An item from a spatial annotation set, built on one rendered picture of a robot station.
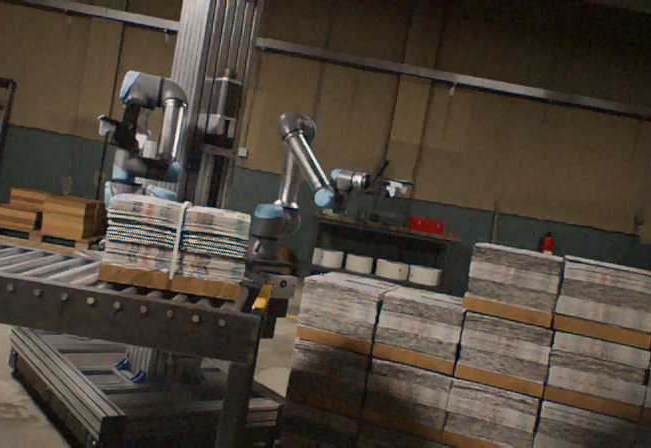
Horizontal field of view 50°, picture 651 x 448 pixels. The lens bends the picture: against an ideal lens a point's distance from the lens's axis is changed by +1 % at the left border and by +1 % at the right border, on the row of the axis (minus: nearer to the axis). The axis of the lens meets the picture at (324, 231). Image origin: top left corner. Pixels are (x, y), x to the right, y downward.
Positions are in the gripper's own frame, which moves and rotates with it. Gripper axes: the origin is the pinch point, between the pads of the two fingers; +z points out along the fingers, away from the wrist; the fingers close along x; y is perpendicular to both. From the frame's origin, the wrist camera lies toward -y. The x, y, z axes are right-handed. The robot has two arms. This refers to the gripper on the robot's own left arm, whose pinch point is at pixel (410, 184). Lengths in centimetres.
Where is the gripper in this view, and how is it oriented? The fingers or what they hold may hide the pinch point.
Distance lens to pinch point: 284.3
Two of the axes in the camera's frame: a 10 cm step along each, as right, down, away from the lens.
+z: 8.8, 1.8, -4.3
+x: -4.6, 1.0, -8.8
